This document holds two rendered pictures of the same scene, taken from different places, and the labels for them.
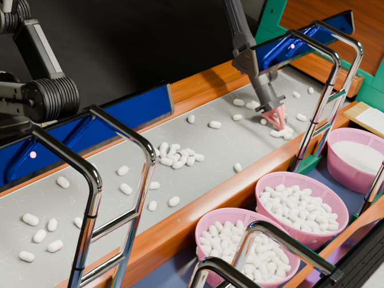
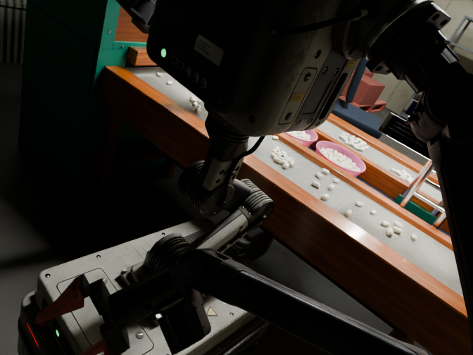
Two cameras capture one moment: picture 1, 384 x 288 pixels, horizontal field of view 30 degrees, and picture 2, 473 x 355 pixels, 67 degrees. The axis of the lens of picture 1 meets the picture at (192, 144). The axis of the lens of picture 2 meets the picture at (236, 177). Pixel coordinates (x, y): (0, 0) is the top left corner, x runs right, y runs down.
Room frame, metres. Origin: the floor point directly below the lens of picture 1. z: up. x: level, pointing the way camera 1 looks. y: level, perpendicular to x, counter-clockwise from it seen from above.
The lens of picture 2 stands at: (1.98, 1.42, 1.38)
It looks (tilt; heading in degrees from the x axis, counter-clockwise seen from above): 30 degrees down; 264
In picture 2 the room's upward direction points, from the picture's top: 24 degrees clockwise
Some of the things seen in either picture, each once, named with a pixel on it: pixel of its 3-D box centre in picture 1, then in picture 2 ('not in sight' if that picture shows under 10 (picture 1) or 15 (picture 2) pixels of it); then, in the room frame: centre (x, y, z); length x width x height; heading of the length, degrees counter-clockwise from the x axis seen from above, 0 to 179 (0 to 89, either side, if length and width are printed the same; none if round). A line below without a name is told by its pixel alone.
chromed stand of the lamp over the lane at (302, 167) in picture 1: (303, 102); not in sight; (1.96, -0.28, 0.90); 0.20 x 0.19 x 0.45; 152
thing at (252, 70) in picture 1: (302, 37); not in sight; (2.00, -0.21, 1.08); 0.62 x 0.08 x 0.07; 152
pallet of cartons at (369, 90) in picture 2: not in sight; (353, 86); (0.12, -4.94, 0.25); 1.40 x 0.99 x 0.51; 52
